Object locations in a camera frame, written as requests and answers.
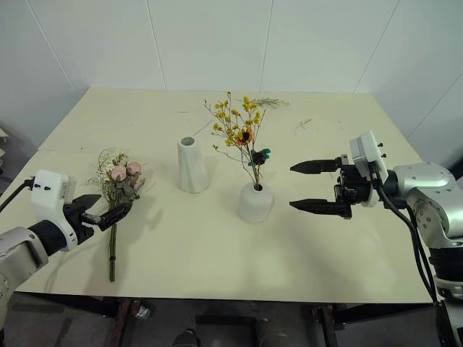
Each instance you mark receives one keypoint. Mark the white slatted object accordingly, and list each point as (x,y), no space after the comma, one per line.
(3,142)

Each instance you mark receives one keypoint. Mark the tall white faceted vase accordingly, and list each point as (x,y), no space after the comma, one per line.
(191,166)

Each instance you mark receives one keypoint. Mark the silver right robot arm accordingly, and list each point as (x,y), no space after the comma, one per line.
(427,180)

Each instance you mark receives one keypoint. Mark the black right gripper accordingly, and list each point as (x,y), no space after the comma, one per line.
(352,186)

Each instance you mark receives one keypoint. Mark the rusty metal table leg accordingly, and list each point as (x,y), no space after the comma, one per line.
(325,323)
(123,320)

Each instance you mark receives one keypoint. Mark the small loose dried twig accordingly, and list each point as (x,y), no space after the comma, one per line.
(302,125)

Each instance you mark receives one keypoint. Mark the pink dried flower bouquet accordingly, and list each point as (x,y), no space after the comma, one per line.
(121,173)

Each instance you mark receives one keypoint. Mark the thin loose dried stem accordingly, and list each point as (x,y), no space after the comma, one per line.
(203,129)

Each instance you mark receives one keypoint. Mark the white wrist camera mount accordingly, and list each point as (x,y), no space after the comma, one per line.
(367,150)
(47,188)

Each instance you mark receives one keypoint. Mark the loose dried grass sprig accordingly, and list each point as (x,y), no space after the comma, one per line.
(269,102)

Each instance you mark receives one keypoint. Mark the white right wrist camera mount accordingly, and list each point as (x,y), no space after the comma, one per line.
(367,150)

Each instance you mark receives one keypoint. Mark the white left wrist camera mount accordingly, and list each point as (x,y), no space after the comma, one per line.
(47,188)

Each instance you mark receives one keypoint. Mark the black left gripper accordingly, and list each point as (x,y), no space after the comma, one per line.
(80,222)

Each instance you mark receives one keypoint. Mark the short white round vase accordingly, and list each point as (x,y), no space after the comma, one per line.
(255,204)

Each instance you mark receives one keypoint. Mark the yellow dried flower bouquet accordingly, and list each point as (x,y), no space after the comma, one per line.
(243,136)

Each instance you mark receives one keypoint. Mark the small crumpled grey scrap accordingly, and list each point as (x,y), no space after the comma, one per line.
(143,312)

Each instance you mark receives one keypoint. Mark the dark rounded shape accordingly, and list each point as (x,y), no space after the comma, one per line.
(186,338)

